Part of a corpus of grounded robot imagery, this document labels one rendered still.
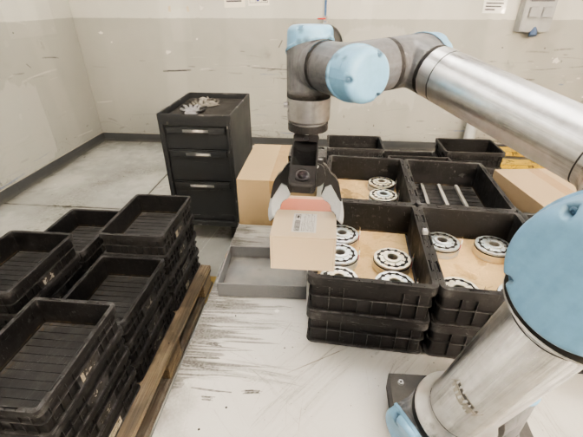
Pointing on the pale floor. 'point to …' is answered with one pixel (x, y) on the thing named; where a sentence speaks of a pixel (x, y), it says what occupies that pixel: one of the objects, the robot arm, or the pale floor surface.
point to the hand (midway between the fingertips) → (304, 224)
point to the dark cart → (207, 154)
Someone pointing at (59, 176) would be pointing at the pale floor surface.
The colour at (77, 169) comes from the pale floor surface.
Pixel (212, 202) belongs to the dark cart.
